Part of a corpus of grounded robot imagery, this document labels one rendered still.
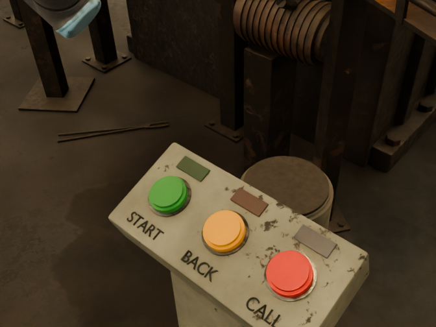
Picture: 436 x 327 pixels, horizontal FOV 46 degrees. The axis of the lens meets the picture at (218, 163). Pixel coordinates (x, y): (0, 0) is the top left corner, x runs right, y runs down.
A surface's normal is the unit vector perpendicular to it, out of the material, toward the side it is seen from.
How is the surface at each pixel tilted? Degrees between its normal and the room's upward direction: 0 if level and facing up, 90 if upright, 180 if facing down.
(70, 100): 0
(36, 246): 0
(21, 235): 0
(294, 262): 20
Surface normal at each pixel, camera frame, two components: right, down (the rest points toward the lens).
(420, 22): -0.06, -0.81
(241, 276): -0.26, -0.52
